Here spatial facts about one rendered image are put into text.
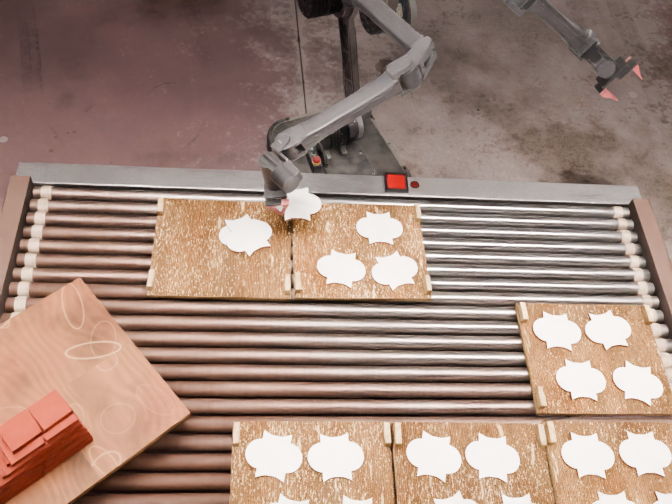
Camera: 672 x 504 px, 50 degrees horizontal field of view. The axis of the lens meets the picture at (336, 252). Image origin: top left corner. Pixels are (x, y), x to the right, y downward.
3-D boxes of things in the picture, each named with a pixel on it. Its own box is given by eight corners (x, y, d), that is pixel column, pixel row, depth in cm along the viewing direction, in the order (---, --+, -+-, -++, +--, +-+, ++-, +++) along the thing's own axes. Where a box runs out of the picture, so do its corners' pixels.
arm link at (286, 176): (295, 146, 206) (283, 131, 199) (321, 168, 201) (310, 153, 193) (266, 176, 206) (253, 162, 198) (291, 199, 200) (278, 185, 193)
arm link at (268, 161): (269, 145, 200) (253, 157, 199) (285, 159, 197) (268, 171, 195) (274, 162, 206) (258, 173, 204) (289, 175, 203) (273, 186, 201)
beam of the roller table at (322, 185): (23, 173, 236) (19, 161, 231) (630, 196, 259) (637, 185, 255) (18, 193, 232) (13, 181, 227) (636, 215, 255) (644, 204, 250)
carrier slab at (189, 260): (160, 200, 228) (159, 197, 227) (290, 206, 232) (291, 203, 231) (147, 297, 209) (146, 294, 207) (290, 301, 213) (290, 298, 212)
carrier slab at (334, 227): (291, 205, 233) (291, 202, 231) (417, 208, 238) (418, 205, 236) (294, 300, 213) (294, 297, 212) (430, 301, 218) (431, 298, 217)
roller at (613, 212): (37, 191, 230) (34, 182, 226) (621, 212, 252) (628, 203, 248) (34, 204, 228) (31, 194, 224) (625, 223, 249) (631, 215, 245)
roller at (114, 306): (11, 301, 208) (6, 292, 204) (654, 313, 230) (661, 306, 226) (7, 316, 206) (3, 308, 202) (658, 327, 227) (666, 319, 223)
